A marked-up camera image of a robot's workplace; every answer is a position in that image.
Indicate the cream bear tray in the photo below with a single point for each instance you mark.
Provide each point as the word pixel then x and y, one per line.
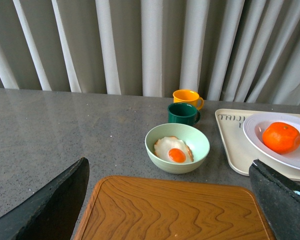
pixel 239 151

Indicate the orange mandarin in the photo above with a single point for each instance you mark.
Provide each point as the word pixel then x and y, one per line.
pixel 281 138

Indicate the dark green mug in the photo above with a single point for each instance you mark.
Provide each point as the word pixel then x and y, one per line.
pixel 183 113

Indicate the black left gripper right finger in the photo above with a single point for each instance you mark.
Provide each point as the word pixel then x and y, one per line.
pixel 279 199

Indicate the fake fried egg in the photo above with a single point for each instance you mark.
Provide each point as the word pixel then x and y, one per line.
pixel 173 149

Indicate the grey curtain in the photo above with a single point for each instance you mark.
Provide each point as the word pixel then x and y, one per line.
pixel 227 50

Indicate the light green bowl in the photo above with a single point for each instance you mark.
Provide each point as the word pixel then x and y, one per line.
pixel 194 138

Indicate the yellow mug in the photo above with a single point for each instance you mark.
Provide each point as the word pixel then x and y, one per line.
pixel 188 96

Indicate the wooden cutting board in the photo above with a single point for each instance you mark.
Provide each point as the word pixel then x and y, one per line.
pixel 135 208

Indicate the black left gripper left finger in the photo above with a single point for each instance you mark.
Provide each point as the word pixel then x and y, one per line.
pixel 50 213

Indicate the white ridged plate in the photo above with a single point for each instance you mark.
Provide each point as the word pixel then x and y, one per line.
pixel 254 127

